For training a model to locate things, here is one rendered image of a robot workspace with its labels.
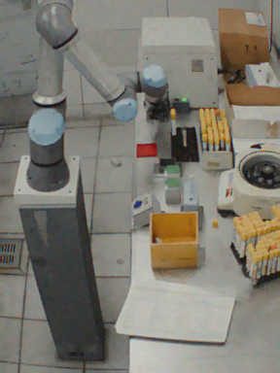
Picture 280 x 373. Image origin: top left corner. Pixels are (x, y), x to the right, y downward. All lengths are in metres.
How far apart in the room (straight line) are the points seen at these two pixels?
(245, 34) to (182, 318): 1.46
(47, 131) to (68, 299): 0.70
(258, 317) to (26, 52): 2.55
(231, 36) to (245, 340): 1.53
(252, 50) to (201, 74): 0.45
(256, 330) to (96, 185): 2.08
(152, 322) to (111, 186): 1.95
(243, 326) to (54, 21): 1.04
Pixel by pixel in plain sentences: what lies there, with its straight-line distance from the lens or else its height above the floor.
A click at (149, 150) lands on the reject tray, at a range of 2.55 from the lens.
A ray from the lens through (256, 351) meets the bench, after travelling 1.88.
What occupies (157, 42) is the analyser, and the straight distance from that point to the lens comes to 2.63.
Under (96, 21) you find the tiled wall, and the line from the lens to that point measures 4.02.
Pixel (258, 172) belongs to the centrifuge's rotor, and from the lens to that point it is 2.29.
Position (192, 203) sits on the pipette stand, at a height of 0.97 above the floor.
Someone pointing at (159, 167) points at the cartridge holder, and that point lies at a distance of 2.41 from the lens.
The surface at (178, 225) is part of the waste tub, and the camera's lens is 2.17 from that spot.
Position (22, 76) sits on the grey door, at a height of 0.38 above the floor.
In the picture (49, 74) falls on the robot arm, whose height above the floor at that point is 1.26.
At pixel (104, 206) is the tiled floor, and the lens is 3.71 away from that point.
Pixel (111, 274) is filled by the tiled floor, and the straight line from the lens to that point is 3.35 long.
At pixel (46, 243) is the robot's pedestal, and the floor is 0.72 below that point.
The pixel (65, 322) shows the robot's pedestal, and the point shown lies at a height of 0.28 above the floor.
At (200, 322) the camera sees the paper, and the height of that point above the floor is 0.89.
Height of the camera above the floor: 2.36
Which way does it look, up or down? 38 degrees down
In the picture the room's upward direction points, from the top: 4 degrees counter-clockwise
